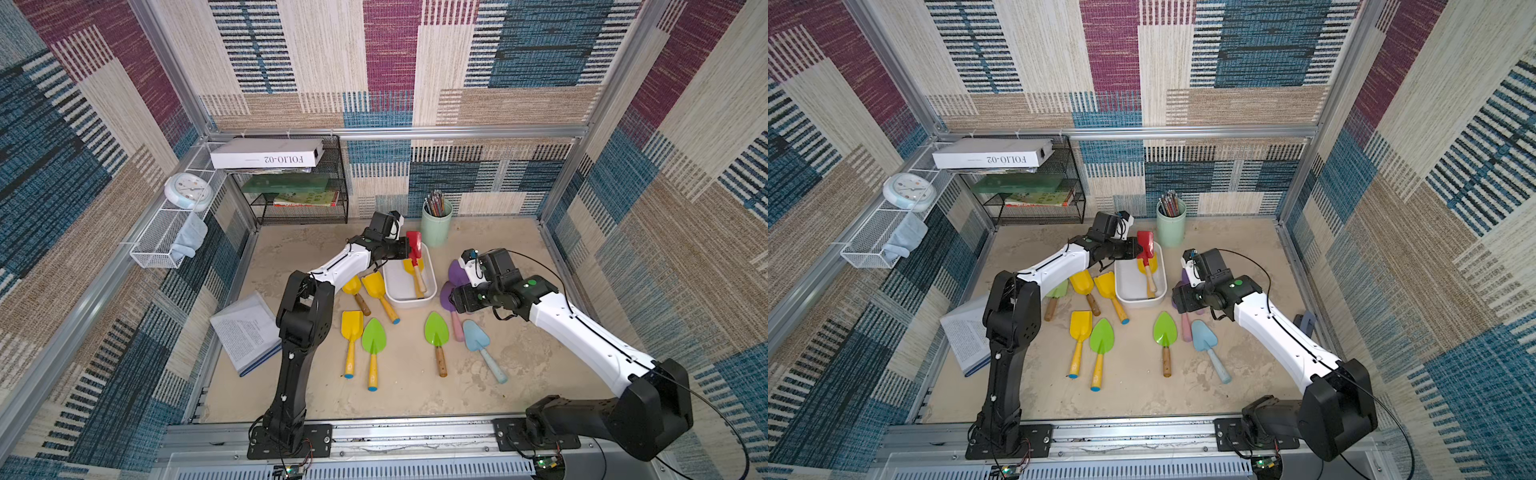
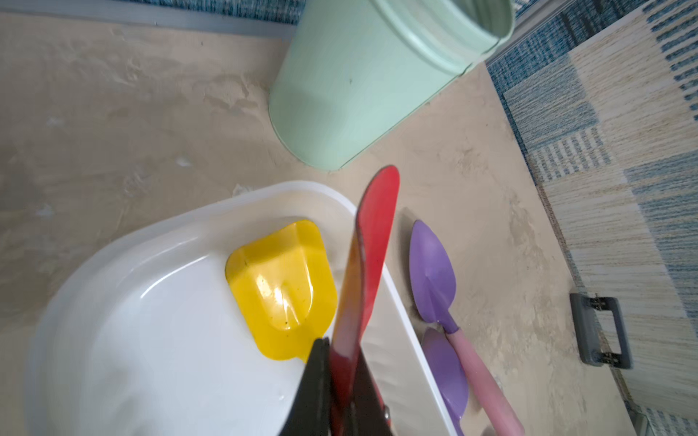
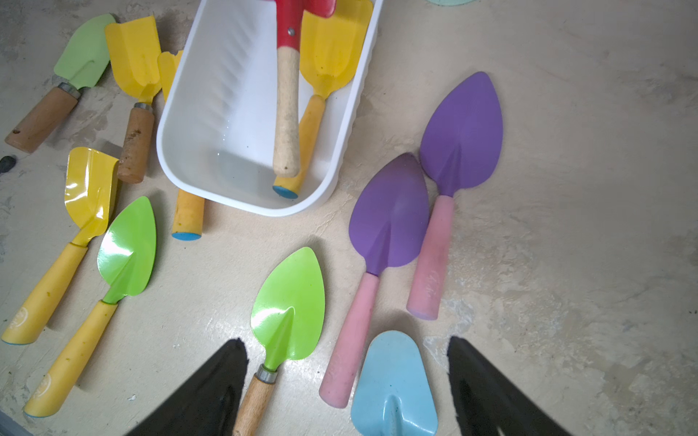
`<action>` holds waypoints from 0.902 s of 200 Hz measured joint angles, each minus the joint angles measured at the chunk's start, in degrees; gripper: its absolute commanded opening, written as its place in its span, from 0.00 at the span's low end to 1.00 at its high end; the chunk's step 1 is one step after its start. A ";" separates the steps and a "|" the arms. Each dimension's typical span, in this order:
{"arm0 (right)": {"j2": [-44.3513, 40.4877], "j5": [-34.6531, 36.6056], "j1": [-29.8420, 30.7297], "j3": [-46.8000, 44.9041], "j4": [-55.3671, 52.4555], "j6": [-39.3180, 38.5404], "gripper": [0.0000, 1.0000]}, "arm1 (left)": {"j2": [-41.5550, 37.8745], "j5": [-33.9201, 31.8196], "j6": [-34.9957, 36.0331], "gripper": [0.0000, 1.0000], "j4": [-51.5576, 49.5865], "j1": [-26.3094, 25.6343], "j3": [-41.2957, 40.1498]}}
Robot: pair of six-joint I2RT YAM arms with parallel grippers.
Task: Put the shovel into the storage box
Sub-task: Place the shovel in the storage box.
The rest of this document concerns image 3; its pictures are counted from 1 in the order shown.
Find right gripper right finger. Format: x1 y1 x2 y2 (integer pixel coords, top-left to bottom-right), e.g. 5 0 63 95
447 336 569 435

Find yellow scoop yellow handle upper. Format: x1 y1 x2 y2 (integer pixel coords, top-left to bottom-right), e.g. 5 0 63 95
157 51 205 242

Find light blue trowel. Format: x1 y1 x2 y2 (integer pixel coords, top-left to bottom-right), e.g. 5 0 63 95
351 331 438 435

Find yellow scoop brown wooden handle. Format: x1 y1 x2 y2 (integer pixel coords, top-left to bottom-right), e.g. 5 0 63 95
105 16 162 185

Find white plastic storage box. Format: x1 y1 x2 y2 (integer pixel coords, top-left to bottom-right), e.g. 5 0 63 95
156 1 383 217

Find red scoop wooden handle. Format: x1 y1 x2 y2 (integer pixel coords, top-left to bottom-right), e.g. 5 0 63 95
273 0 336 178

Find purple trowel pink handle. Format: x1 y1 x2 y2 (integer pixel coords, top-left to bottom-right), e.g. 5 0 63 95
319 153 429 409
406 72 504 321

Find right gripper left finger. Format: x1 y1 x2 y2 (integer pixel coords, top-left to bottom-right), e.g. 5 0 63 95
129 339 248 435

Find yellow scoop yellow handle lower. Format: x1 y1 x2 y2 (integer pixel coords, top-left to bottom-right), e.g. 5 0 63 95
2 147 118 345

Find green trowel yellow handle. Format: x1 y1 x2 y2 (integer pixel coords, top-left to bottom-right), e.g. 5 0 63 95
24 196 157 418

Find mint green pencil cup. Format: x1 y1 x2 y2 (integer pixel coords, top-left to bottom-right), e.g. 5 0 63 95
428 0 476 7

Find pale green trowel wooden handle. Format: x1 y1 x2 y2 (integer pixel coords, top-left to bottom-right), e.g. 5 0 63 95
5 13 116 154

